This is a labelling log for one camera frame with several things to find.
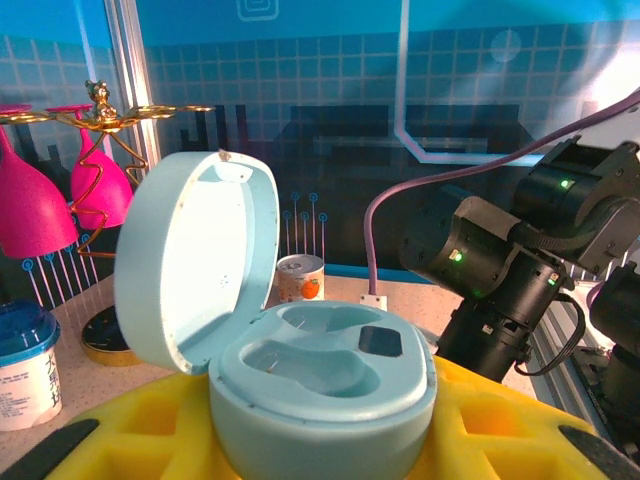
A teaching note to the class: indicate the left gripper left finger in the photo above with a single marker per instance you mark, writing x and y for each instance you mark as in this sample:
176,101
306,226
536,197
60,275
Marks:
140,440

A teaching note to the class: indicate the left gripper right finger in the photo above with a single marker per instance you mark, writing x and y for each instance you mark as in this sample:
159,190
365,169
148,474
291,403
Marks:
500,440

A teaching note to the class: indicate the light blue earbud charging case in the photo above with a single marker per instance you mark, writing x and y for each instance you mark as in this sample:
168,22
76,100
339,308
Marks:
320,425

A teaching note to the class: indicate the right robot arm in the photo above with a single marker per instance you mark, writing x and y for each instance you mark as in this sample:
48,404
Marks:
620,300

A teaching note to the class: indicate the white cup with blue lid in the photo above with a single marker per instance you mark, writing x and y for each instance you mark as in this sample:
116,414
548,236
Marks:
25,380

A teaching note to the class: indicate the small can with orange print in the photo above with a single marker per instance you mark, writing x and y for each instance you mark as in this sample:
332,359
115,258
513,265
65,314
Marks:
300,280

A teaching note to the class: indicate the pink wine glass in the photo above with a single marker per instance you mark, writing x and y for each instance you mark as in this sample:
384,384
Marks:
30,210
102,195

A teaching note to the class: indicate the aluminium side rail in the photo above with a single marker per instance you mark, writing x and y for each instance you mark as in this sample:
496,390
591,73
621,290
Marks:
565,380

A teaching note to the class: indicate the aluminium frame post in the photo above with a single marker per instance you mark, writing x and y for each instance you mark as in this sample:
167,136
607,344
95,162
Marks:
130,75

